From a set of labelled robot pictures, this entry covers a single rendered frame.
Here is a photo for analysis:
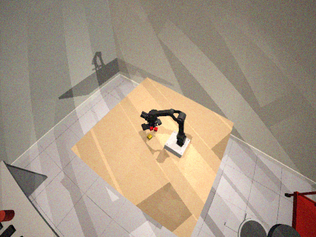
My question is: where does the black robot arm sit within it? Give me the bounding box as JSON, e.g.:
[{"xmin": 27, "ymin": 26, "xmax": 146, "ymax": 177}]
[{"xmin": 140, "ymin": 108, "xmax": 187, "ymax": 147}]

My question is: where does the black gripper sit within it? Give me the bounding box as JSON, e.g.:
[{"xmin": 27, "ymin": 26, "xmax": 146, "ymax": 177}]
[{"xmin": 141, "ymin": 119, "xmax": 162, "ymax": 131}]

